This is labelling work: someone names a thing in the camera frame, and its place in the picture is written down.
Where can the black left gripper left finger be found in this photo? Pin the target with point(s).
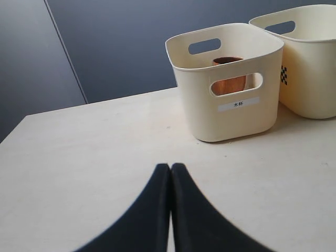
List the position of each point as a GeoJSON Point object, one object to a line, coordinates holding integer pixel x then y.
{"type": "Point", "coordinates": [145, 224]}

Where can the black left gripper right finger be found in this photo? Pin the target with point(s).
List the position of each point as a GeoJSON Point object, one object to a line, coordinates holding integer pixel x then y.
{"type": "Point", "coordinates": [198, 225]}

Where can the brown wooden cup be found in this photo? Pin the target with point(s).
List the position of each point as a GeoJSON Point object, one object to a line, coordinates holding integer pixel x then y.
{"type": "Point", "coordinates": [227, 86]}

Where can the cream left storage bin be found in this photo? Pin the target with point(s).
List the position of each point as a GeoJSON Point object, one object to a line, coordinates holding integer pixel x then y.
{"type": "Point", "coordinates": [202, 57]}

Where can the cream storage bin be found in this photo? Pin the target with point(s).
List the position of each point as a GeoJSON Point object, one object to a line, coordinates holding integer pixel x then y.
{"type": "Point", "coordinates": [202, 57]}
{"type": "Point", "coordinates": [307, 77]}

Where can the cream middle storage bin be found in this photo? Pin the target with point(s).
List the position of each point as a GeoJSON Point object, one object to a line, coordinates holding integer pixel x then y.
{"type": "Point", "coordinates": [307, 77]}

